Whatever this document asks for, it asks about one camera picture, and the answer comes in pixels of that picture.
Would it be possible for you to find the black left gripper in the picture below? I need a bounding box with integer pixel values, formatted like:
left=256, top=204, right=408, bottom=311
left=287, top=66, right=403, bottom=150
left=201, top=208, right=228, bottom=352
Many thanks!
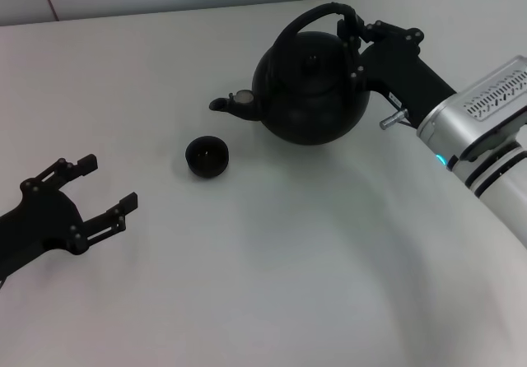
left=0, top=152, right=139, bottom=281

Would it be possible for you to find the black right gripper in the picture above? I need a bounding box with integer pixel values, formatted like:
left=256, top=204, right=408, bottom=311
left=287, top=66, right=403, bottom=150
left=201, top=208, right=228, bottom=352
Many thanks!
left=336, top=17, right=458, bottom=129

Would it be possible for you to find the black cast iron teapot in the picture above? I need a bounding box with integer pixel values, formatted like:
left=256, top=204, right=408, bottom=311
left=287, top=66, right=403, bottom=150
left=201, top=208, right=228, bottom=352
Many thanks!
left=208, top=2, right=371, bottom=146

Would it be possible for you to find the dark brown round teacup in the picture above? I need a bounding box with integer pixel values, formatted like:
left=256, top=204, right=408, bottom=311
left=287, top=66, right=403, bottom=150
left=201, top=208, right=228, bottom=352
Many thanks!
left=184, top=135, right=231, bottom=179

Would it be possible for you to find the right arm silver cable connector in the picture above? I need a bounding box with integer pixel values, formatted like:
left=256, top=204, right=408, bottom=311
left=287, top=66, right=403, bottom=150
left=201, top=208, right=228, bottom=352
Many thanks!
left=378, top=109, right=417, bottom=132

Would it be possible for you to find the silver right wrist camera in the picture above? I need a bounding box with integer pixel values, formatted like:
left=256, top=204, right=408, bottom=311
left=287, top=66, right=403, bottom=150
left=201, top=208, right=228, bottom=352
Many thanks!
left=427, top=55, right=527, bottom=163

